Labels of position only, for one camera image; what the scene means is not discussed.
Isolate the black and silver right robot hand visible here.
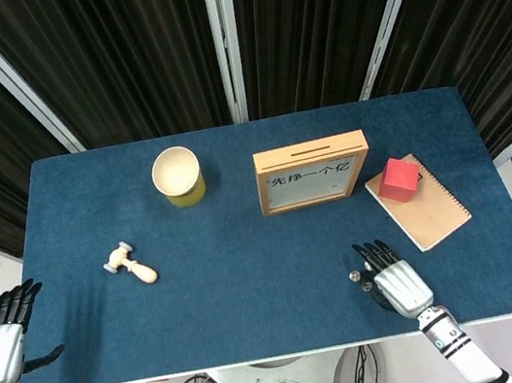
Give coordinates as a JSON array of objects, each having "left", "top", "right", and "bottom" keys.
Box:
[{"left": 351, "top": 231, "right": 439, "bottom": 328}]

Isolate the kraft spiral notebook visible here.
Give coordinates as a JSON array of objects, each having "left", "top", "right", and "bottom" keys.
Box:
[{"left": 361, "top": 144, "right": 477, "bottom": 261}]

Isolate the red cube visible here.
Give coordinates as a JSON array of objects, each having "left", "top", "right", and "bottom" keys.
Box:
[{"left": 372, "top": 153, "right": 426, "bottom": 207}]

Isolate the blue table cloth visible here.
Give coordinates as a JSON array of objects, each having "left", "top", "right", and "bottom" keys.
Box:
[{"left": 0, "top": 76, "right": 512, "bottom": 383}]

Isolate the wooden toy hammer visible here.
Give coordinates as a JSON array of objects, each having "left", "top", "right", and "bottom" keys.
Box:
[{"left": 100, "top": 237, "right": 160, "bottom": 292}]

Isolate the yellow paper cup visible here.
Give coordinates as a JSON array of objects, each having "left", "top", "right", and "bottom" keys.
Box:
[{"left": 147, "top": 143, "right": 205, "bottom": 201}]

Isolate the wooden coin box frame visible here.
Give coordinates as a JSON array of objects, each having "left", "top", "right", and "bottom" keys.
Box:
[{"left": 250, "top": 128, "right": 379, "bottom": 218}]

